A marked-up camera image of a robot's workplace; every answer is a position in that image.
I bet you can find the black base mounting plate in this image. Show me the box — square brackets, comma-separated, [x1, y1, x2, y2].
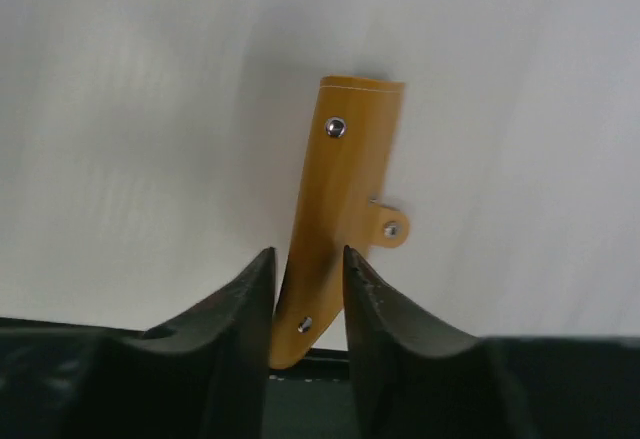
[262, 349, 360, 439]

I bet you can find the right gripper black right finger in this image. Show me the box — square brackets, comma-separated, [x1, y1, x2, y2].
[343, 248, 639, 438]

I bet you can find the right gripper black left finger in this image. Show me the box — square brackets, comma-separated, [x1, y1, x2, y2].
[1, 248, 276, 438]

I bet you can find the orange leather card holder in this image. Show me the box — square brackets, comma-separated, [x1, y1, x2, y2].
[269, 75, 410, 370]

